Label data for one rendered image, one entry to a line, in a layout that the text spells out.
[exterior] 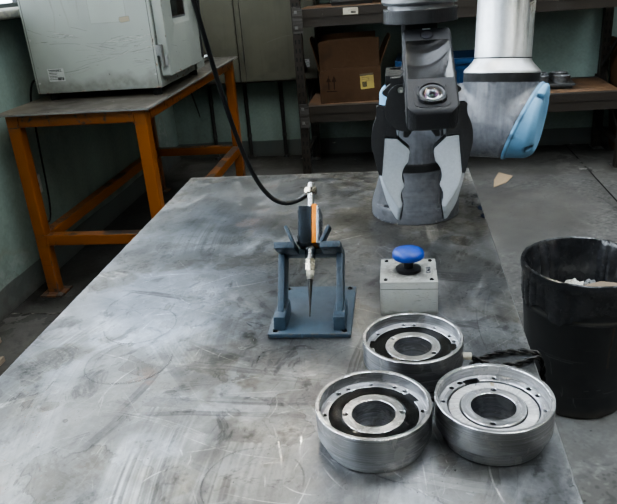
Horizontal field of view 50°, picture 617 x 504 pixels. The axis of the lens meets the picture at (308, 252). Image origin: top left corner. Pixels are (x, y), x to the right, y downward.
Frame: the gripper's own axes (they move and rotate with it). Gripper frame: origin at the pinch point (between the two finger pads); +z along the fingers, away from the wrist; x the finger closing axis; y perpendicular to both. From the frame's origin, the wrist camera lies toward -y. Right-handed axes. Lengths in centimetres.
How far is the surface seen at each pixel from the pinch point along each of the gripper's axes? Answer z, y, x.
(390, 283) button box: 11.9, 6.6, 3.7
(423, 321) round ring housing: 13.0, -0.9, -0.1
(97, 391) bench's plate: 16.2, -10.4, 35.1
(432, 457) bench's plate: 16.2, -19.6, -0.2
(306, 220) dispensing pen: 3.8, 7.7, 13.6
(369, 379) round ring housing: 12.9, -12.4, 5.5
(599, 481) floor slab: 96, 67, -45
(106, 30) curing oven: -8, 195, 116
